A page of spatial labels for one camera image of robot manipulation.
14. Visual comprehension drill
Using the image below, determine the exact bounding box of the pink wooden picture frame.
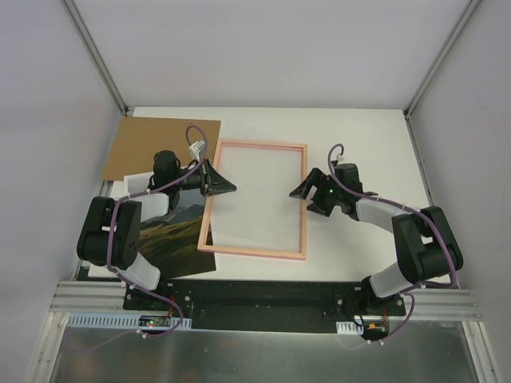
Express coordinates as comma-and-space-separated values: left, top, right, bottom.
197, 138, 309, 261

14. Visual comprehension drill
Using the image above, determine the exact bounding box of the clear acrylic sheet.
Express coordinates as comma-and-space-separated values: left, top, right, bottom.
206, 144, 301, 255

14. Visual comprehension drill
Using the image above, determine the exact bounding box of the mountain landscape photo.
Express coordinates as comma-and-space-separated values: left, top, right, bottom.
139, 190, 216, 278

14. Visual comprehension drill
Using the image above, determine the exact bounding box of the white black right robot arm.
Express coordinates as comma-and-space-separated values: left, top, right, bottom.
289, 161, 464, 315

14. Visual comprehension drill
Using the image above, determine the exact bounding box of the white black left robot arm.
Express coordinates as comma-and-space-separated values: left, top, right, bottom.
77, 150, 237, 310

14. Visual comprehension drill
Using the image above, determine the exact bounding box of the brown cardboard backing board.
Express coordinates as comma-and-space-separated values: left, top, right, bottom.
101, 116, 221, 181

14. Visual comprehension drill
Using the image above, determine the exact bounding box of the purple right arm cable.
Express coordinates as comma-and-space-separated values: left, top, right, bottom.
327, 143, 460, 350

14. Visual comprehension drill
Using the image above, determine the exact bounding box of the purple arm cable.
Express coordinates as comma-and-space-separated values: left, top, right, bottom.
65, 124, 209, 354
327, 143, 460, 350

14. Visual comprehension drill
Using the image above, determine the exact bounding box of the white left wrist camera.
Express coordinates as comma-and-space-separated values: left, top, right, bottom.
188, 140, 207, 161

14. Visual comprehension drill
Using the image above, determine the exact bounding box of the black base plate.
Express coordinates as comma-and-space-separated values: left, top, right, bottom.
123, 279, 406, 334

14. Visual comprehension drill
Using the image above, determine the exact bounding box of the right white cable duct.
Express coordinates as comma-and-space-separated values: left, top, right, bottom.
335, 322, 389, 336

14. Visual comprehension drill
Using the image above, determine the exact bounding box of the white cable duct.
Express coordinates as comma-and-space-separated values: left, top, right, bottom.
67, 313, 192, 331
335, 322, 389, 336

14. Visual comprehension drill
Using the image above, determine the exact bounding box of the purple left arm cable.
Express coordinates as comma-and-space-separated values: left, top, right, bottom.
65, 124, 209, 354

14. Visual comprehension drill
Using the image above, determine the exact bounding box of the aluminium front rail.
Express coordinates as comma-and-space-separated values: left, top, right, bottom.
50, 279, 482, 322

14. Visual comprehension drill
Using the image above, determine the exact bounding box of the left aluminium corner post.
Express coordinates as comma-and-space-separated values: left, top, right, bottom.
60, 0, 129, 116

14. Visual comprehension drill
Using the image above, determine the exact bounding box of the aluminium corner post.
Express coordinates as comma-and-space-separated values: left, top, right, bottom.
60, 0, 129, 116
403, 0, 484, 120

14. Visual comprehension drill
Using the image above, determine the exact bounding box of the left white cable duct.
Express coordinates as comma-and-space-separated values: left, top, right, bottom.
67, 313, 192, 331

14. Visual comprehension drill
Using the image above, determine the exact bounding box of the right aluminium corner post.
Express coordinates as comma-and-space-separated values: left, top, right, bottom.
403, 0, 484, 120

